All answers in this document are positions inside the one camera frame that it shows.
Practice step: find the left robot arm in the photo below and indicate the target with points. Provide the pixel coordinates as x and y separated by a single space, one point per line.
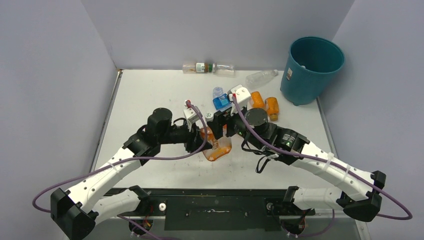
78 209

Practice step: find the crushed blue label bottle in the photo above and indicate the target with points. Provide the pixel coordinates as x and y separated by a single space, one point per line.
220 99

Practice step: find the clear bottle green label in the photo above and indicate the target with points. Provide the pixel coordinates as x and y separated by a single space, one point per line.
198 67

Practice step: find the clear crushed bottle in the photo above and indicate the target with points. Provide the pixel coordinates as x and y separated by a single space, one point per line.
261 78

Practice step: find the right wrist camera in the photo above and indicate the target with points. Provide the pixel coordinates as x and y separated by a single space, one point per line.
242 97

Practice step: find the clear bottle at wall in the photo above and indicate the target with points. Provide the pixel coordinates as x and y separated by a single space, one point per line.
223 69

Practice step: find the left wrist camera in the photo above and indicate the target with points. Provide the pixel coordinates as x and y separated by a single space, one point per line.
190 113

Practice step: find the small orange juice bottle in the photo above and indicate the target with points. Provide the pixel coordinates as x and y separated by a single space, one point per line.
272 108
256 100

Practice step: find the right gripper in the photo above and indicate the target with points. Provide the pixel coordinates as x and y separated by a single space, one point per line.
220 118

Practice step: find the large orange label bottle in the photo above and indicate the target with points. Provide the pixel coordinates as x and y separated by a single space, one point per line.
220 147

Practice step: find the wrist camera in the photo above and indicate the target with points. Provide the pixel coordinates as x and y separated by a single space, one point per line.
190 113
242 97

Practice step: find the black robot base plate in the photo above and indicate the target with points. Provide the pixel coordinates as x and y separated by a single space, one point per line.
219 209

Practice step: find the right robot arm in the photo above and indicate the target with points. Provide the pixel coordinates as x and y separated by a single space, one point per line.
353 190

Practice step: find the teal plastic bin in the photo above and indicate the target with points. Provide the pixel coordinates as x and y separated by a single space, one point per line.
312 63

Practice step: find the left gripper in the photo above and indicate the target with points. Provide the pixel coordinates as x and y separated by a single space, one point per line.
194 139

